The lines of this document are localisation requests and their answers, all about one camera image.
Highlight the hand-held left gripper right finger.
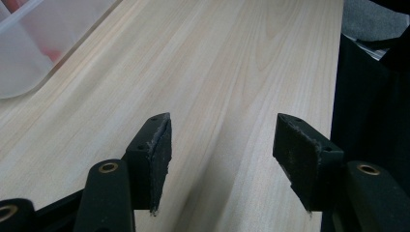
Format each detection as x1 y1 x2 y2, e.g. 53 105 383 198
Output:
272 112 345 214

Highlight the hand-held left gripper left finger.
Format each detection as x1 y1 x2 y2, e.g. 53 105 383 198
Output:
123 111 173 217

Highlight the clear plastic container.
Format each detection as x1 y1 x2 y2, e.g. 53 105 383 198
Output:
0 0 124 101

